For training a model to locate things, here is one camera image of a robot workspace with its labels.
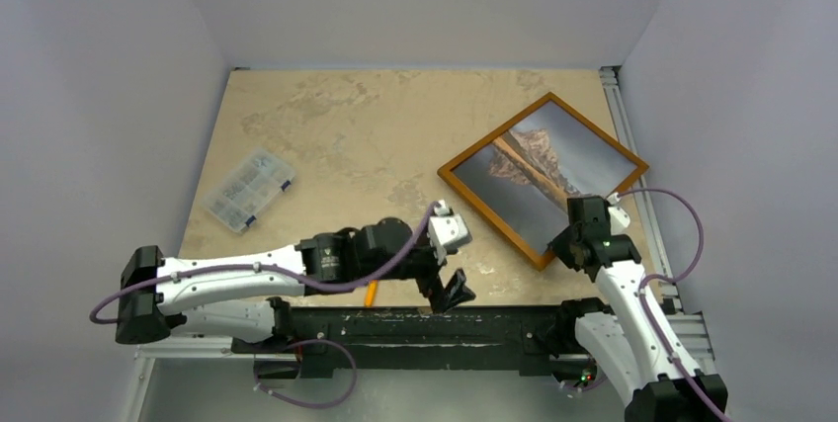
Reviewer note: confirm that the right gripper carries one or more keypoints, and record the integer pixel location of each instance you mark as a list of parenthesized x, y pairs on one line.
[(570, 238)]

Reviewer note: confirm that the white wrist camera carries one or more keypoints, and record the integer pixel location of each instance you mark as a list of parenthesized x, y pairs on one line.
[(619, 219), (447, 231)]

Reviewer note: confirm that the wooden picture frame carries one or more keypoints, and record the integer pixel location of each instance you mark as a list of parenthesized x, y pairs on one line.
[(521, 175)]

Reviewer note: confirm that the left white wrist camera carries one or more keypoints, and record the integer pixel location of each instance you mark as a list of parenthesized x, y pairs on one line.
[(447, 231)]

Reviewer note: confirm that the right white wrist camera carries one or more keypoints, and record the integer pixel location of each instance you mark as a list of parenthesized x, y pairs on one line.
[(619, 219)]

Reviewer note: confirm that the clear plastic organizer box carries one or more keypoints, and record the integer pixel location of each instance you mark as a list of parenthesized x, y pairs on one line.
[(248, 189)]

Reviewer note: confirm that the aluminium rail frame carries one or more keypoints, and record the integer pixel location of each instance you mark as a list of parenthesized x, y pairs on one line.
[(367, 144)]

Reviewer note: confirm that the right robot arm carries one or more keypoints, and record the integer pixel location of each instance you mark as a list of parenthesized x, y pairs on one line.
[(626, 332)]

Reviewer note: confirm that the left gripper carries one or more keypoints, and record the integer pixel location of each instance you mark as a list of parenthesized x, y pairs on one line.
[(431, 287)]

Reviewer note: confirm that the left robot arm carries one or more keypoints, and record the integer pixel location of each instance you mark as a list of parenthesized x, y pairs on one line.
[(159, 296)]

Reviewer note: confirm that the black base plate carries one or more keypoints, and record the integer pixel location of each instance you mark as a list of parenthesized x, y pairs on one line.
[(532, 341)]

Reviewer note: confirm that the yellow handled screwdriver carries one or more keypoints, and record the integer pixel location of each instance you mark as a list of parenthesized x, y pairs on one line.
[(371, 294)]

